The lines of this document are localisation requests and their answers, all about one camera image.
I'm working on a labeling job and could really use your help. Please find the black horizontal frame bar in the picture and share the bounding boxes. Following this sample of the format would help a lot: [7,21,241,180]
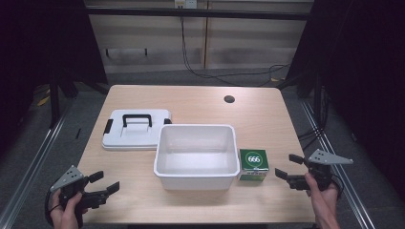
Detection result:
[85,7,310,22]

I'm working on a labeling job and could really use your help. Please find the white plastic storage box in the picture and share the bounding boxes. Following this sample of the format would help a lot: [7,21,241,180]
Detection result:
[153,123,242,192]

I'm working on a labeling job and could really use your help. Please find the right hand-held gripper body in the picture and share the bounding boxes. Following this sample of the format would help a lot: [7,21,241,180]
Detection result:
[286,148,354,192]

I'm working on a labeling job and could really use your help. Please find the right hand-held gripper cable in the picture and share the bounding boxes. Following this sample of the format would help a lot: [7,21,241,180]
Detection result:
[330,173,346,200]

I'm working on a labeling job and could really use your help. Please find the small green carton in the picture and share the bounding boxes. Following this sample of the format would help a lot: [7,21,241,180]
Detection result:
[238,148,270,182]

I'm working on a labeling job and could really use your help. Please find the yellow floor tape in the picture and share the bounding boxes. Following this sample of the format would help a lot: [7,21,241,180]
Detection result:
[35,94,52,108]

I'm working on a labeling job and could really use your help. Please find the long black floor cable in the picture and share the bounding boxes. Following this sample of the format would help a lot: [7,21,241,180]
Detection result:
[180,16,291,88]

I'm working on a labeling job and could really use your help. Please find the person's right hand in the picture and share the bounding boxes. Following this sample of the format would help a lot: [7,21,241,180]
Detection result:
[304,172,340,215]

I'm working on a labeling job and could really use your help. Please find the white wall socket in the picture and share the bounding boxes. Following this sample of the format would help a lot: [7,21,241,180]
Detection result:
[174,0,199,10]

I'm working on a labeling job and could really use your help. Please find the bundle of black cables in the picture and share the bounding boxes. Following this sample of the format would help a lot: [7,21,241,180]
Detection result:
[296,85,330,152]

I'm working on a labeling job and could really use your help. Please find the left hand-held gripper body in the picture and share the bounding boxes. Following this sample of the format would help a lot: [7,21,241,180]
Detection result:
[50,164,110,210]

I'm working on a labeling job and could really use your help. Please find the black curtain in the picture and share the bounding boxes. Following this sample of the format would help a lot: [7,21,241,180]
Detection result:
[285,0,405,201]
[0,0,109,154]

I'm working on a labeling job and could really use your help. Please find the black metal stand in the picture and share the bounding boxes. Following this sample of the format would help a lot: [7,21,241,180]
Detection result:
[48,71,62,129]

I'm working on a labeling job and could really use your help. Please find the person's left hand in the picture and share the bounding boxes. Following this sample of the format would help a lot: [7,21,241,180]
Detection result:
[49,190,89,229]

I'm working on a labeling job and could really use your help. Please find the white lid with black handle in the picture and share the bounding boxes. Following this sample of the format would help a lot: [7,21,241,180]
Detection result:
[101,108,173,152]

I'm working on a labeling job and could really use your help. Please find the aluminium floor rail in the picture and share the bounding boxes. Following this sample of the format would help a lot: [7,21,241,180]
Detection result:
[0,106,75,229]
[300,100,376,229]

